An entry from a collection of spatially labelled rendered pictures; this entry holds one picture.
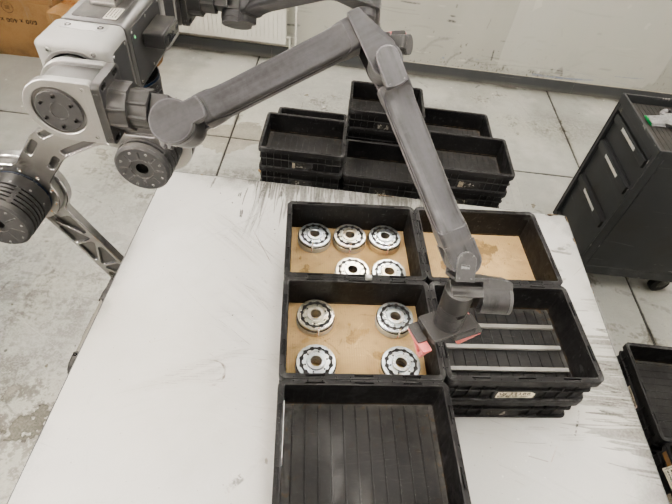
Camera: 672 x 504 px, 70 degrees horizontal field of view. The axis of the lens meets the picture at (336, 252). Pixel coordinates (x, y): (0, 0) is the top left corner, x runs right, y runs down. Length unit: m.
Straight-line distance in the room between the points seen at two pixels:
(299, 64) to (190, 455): 0.95
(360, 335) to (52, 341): 1.55
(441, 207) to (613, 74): 3.89
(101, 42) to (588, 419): 1.50
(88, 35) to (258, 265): 0.88
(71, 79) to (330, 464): 0.93
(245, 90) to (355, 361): 0.74
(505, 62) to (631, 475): 3.41
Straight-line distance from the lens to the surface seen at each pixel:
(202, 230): 1.76
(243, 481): 1.32
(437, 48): 4.23
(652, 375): 2.42
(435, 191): 0.90
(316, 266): 1.47
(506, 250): 1.68
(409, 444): 1.24
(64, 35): 1.06
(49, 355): 2.46
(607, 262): 2.81
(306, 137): 2.54
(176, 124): 0.90
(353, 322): 1.36
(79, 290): 2.62
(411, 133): 0.89
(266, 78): 0.90
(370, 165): 2.59
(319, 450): 1.20
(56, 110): 1.00
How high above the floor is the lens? 1.96
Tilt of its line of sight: 48 degrees down
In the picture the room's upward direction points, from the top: 8 degrees clockwise
